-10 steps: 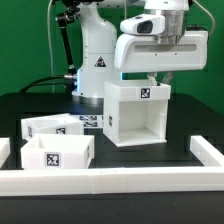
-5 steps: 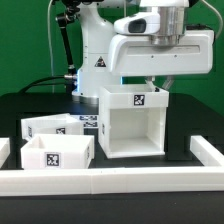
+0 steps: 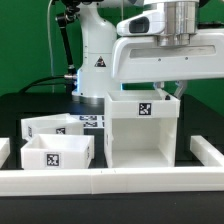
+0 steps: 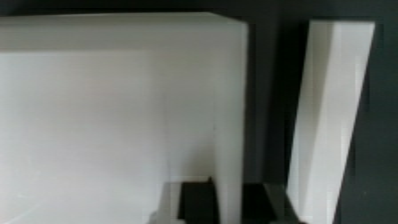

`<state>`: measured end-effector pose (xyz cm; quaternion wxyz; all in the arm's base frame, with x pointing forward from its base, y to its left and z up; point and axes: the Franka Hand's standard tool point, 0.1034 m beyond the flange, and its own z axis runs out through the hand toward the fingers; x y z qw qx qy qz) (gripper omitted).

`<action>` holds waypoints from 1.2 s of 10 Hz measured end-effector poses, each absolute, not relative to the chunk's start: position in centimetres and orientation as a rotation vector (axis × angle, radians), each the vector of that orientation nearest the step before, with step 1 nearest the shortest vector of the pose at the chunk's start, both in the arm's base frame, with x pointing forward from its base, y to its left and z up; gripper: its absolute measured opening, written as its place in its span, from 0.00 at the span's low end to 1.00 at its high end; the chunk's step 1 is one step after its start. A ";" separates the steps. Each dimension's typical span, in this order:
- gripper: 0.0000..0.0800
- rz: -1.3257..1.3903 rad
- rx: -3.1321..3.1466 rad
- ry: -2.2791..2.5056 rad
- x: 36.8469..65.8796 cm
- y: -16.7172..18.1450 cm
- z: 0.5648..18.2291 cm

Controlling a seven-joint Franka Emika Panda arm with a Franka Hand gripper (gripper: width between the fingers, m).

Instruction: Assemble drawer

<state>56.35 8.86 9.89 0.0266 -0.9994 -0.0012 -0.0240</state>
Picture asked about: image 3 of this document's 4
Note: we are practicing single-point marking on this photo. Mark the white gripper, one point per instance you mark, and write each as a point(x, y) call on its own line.
point(140, 59)

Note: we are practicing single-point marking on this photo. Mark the white drawer cabinet frame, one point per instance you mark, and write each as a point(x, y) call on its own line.
point(140, 129)

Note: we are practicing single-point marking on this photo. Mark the white drawer box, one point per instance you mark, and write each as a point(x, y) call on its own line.
point(52, 124)
point(54, 151)

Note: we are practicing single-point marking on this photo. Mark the white front drawer box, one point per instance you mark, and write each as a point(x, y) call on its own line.
point(54, 151)

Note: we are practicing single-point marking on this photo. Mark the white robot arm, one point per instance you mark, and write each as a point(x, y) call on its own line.
point(111, 42)

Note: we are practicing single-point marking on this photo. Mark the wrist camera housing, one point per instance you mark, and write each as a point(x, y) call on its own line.
point(147, 23)

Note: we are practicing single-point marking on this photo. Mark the white right barrier rail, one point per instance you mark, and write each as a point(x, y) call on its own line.
point(206, 153)

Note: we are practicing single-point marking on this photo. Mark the white barrier rail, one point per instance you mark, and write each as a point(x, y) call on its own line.
point(4, 150)
point(206, 153)
point(104, 181)

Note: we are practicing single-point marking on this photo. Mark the white marker base plate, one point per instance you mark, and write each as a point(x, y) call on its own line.
point(92, 121)

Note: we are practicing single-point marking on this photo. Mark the white front barrier rail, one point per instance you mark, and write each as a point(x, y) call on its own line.
point(104, 181)

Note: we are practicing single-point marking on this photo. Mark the white left barrier rail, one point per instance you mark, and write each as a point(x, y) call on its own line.
point(4, 150)

